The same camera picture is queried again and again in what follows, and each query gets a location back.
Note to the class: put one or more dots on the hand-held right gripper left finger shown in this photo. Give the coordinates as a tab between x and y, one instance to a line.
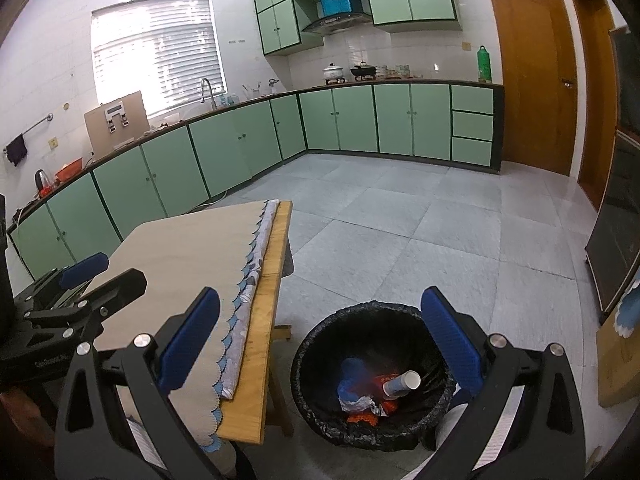
190	340

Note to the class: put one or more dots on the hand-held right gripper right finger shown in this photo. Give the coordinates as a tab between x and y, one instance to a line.
450	332

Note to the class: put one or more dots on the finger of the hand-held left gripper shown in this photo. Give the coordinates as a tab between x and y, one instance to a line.
125	285
85	267

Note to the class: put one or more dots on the paper cup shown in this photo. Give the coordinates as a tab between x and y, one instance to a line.
402	385

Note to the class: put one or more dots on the red gold printed packet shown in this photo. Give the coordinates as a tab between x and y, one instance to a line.
387	379

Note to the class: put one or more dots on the blue plastic bag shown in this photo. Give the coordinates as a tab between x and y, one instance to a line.
352	372

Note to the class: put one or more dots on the white plastic bag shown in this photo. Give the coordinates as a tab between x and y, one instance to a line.
362	402

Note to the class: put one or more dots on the large orange foam net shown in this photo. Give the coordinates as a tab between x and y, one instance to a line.
362	416

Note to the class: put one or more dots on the black lined trash bin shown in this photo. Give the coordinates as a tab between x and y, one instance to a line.
320	360

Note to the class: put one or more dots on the patterned grey cloth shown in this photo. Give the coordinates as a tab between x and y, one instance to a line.
250	300

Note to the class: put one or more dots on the wooden table with beige cloth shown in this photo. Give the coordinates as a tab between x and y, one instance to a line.
190	250

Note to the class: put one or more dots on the electric kettle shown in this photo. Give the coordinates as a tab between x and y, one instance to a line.
41	182

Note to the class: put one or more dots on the orange basin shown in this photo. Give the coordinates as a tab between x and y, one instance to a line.
68	171

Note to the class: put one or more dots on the cardboard box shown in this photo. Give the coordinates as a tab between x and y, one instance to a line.
95	135

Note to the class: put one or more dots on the dark cloth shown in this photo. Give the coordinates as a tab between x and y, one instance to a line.
16	150

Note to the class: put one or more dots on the light wooden board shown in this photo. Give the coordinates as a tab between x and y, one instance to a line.
617	370

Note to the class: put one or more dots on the green base cabinets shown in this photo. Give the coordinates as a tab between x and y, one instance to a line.
225	145

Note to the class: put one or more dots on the blue scalloped cloth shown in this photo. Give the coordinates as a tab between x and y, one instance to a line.
627	310

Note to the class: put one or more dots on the black glass cabinet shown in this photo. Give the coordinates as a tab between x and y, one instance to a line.
615	240

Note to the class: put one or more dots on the metal faucet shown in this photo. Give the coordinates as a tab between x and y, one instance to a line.
207	90

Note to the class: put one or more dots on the white window blinds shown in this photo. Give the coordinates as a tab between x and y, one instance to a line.
155	55

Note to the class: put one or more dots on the narrow wooden door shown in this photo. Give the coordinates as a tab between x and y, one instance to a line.
597	110

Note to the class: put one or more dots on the green bottle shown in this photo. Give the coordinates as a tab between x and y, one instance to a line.
484	65

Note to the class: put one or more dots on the black wok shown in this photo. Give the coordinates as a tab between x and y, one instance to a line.
362	70

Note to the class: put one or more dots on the white cooking pot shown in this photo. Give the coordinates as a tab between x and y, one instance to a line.
333	72

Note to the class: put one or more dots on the range hood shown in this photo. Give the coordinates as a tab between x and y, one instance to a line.
335	24

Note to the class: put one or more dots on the blue box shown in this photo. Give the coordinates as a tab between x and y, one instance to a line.
338	1

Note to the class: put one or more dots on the metal towel rail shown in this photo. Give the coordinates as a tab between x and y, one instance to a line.
30	130

